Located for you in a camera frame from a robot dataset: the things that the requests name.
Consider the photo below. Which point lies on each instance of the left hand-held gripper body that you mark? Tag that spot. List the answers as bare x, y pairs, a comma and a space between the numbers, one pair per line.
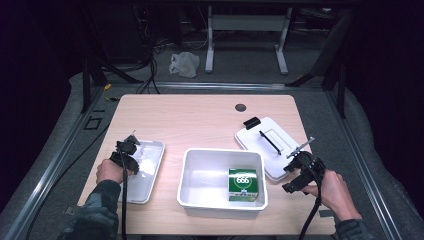
126, 148

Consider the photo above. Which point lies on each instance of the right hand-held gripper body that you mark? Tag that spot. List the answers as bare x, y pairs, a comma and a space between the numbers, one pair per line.
310, 165

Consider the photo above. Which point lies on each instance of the white plastic tray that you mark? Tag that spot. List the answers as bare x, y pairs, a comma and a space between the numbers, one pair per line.
146, 180

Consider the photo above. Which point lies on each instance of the green and white box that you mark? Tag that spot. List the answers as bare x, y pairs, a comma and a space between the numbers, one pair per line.
242, 183

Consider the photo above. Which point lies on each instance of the white plastic storage bin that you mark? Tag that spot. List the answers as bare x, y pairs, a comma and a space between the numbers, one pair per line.
200, 186

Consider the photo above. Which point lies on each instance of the person's left hand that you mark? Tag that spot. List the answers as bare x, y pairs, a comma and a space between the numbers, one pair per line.
108, 171

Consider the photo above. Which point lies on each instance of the grey tape piece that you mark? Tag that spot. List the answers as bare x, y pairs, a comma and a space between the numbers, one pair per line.
326, 213

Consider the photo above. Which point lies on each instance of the clear plastic bag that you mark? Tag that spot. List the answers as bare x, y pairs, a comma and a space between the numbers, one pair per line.
185, 65

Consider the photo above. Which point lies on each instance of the black diagonal strut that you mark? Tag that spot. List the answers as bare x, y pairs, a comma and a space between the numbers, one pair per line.
328, 46

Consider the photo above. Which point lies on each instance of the aluminium rail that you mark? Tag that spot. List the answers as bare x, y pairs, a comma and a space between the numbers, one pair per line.
216, 86
360, 160
50, 166

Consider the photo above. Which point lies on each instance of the black metal post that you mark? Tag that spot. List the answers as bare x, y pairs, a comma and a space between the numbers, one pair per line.
86, 86
340, 90

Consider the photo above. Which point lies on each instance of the white metal desk frame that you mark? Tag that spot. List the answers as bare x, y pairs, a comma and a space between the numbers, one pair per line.
246, 23

